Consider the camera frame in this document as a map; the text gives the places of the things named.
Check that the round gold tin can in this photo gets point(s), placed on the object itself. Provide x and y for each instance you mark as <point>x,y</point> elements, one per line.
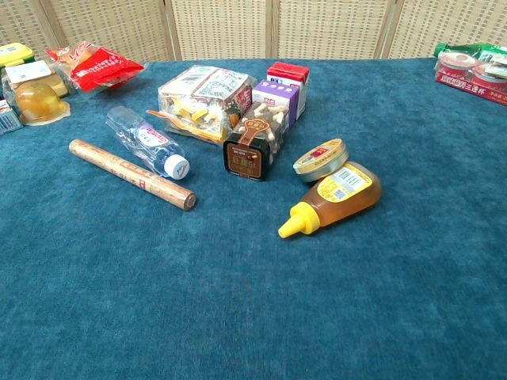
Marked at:
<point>321,160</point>

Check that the clear plastic-wrapped sandwich pack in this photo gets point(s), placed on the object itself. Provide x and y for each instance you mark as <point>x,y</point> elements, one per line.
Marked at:
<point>35,77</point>

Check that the blue striped snack packet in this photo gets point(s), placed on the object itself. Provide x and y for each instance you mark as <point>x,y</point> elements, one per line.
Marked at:
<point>8,118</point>

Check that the yellow green lidded box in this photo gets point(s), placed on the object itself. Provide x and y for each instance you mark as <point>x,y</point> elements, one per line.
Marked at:
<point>16,53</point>

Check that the clear snack jar black lid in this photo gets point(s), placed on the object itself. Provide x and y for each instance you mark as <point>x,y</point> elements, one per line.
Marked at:
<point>257,142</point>

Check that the honey squeeze bottle yellow cap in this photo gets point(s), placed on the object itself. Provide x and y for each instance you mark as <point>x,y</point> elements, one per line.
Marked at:
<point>340,198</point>

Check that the blue table cloth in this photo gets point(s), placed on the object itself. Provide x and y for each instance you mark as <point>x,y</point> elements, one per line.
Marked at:
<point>253,285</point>

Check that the purple milk carton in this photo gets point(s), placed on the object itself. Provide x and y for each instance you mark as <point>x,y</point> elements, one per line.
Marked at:
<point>277,97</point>

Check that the clear bag of mixed snacks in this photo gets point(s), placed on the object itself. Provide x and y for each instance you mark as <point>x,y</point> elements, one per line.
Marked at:
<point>202,103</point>

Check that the red and white carton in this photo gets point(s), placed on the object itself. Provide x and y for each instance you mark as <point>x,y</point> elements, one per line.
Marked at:
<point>291,79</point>

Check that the clear plastic water bottle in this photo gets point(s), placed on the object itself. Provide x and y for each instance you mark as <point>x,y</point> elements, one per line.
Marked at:
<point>146,140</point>

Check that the brown cylindrical incense tube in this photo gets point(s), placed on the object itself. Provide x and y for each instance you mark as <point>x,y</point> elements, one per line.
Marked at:
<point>130,174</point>

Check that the woven rattan folding screen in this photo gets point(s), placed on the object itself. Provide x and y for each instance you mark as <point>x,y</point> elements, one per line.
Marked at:
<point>253,27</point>

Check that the red snack bag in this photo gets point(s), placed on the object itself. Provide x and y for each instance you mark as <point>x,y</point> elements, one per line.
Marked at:
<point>99,67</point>

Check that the yellow jelly cup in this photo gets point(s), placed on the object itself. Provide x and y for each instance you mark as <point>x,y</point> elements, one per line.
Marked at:
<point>39,103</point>

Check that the red pack of cups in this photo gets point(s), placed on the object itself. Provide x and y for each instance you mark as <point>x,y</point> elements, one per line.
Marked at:
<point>471,75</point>

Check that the green snack package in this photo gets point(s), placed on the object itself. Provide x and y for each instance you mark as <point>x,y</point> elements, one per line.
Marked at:
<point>475,49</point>

